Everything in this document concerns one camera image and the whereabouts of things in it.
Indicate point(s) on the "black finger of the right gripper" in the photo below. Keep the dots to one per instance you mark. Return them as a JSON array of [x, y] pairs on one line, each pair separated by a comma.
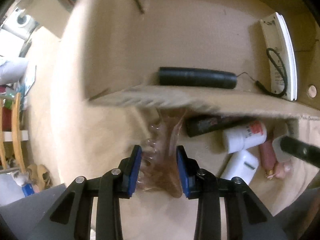
[[303, 151]]

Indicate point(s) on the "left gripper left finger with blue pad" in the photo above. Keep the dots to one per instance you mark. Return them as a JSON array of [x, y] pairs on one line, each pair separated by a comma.
[[70, 216]]

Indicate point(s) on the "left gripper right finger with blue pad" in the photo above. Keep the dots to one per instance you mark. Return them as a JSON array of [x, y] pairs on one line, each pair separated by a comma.
[[247, 217]]

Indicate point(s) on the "white pill bottle red label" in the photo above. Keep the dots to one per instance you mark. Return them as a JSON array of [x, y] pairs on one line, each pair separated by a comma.
[[243, 137]]

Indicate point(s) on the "pink toy figure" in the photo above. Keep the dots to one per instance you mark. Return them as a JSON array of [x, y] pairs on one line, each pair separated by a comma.
[[273, 168]]

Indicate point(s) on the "white earbuds case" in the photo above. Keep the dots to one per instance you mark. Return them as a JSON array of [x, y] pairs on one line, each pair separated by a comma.
[[242, 164]]

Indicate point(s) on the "white remote control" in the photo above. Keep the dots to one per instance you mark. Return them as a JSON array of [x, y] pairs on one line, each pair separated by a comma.
[[282, 61]]

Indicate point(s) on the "yellow wooden chair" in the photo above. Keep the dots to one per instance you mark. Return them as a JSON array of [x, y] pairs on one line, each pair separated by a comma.
[[16, 135]]

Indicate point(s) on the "open cardboard box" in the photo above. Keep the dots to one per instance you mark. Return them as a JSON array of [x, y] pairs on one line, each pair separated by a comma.
[[112, 50]]

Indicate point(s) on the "black cylindrical flashlight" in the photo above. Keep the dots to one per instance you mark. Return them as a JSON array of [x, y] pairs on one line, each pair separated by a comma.
[[195, 77]]

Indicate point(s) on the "grey stuffed bag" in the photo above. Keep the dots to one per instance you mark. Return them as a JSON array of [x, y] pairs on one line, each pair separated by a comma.
[[12, 69]]

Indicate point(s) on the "white washing machine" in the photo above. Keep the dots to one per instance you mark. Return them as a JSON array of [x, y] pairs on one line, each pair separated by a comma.
[[16, 32]]

